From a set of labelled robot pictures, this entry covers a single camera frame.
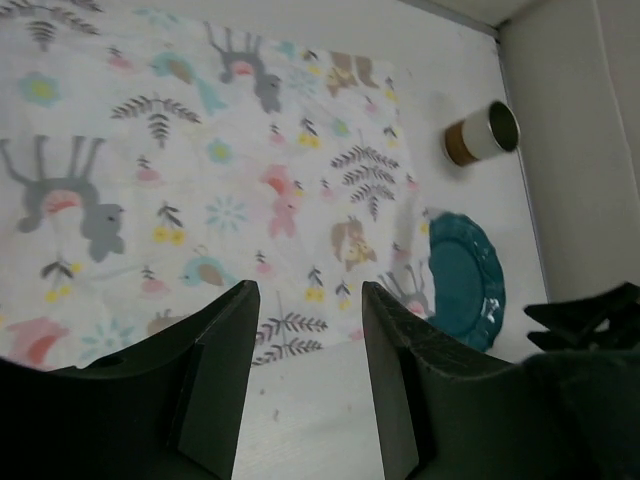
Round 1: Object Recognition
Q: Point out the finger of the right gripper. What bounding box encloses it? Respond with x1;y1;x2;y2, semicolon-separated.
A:
524;282;639;352

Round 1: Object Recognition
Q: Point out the teal scalloped plate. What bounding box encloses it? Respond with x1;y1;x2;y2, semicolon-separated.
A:
428;212;506;352

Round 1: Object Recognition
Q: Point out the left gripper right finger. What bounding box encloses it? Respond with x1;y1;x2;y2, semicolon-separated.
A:
362;282;639;479

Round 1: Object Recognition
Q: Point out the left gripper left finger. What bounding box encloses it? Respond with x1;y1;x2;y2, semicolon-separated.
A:
1;280;259;479

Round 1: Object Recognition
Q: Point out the white and brown cup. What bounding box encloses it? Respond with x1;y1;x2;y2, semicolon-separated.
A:
442;100;521;167

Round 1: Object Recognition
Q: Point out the patterned cloth placemat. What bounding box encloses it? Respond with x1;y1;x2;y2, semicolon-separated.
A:
1;1;435;370

